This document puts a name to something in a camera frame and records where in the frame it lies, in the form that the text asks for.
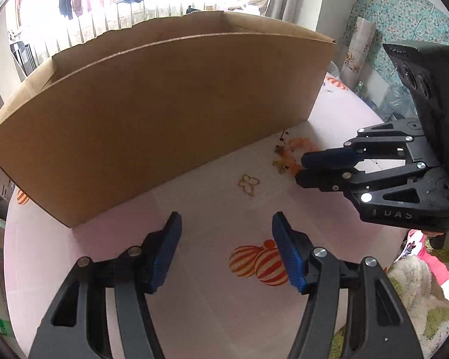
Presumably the black metal rack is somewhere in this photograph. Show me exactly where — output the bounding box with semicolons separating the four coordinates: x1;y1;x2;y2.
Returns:
9;41;36;81

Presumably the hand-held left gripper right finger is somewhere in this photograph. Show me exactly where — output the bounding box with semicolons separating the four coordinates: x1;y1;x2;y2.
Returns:
271;211;425;359

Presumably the orange bead bracelet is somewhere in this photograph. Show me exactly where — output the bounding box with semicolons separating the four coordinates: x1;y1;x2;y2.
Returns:
280;138;318;174

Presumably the pink garment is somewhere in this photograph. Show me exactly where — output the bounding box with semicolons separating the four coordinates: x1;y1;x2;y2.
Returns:
397;228;449;307

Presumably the green white fluffy clothing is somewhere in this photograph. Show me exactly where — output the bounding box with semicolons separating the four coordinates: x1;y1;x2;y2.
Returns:
329;256;449;359

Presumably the teal floral cloth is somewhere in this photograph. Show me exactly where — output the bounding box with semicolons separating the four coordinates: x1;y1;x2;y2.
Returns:
342;0;449;94

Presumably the large brown cardboard box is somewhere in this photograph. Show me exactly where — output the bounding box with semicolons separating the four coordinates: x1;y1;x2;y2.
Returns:
0;10;337;229

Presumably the balcony railing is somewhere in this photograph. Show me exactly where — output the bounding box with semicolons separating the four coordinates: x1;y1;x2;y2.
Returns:
7;0;225;72

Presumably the gold butterfly charm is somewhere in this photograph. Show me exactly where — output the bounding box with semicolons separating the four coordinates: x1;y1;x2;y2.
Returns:
237;174;261;197

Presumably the white printed roll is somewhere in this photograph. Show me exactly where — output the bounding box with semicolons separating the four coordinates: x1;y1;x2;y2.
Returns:
343;17;378;83

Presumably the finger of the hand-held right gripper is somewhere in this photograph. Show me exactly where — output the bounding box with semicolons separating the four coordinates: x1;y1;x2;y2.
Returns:
301;117;441;170
295;164;449;211

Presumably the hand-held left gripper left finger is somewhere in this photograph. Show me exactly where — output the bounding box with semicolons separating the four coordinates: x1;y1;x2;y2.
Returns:
28;211;183;359

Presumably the white plastic bag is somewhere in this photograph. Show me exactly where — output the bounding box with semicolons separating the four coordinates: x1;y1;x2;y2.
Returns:
359;78;421;122

